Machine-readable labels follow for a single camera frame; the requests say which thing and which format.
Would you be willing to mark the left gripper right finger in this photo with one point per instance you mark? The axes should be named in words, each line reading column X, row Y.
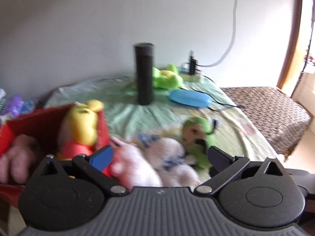
column 229, row 169

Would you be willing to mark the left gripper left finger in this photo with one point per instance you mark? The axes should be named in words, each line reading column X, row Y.
column 90, row 168

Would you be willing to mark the small white plush toy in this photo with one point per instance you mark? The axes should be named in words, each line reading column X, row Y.
column 131, row 168

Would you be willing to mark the green plush doll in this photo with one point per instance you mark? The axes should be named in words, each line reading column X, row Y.
column 198, row 135

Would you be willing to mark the yellow tiger plush toy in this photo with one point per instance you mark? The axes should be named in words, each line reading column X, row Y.
column 78, row 132

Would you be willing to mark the white plush rabbit plaid ears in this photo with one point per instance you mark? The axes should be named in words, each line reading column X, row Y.
column 167, row 157

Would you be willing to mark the pink plush bear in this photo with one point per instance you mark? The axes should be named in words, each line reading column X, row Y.
column 16, row 162

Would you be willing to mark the brown patterned covered stool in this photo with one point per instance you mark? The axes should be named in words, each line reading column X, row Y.
column 279, row 118

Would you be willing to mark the red cardboard box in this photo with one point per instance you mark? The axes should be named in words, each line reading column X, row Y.
column 44, row 126

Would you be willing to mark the cartoon print bed sheet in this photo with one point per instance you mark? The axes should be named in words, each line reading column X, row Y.
column 125, row 118

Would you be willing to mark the blue oval case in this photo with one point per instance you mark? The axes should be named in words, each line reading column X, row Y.
column 190, row 98

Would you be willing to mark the blue patterned tissue pack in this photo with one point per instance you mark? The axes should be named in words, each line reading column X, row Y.
column 29, row 106

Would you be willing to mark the white power strip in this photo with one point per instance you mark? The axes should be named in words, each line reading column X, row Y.
column 192, row 78

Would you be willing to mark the purple tissue pack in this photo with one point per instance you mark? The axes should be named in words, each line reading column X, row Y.
column 13, row 106

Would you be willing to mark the green frog plush toy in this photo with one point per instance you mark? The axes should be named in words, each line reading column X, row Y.
column 168, row 78

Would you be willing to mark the black plug adapter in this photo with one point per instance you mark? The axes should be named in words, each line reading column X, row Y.
column 192, row 64

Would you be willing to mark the black cylindrical flask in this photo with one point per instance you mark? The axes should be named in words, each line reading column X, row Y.
column 144, row 55

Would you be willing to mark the wooden door frame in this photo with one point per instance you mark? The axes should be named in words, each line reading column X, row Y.
column 295, row 50

